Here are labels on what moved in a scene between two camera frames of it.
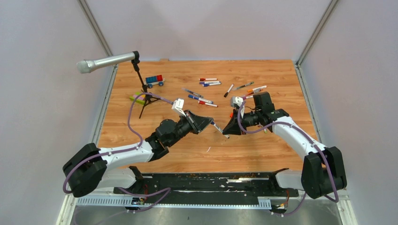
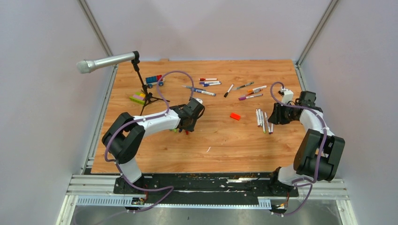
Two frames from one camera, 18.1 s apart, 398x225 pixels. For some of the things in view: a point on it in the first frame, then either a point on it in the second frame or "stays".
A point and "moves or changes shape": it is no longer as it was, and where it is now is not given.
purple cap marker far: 209,82 stays
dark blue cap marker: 213,123 moves or changes shape
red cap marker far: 202,79 stays
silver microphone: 86,66 stays
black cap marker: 226,93 stays
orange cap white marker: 254,90 stays
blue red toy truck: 154,80 stays
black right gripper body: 235,119 -> 284,114
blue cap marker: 196,98 -> 204,92
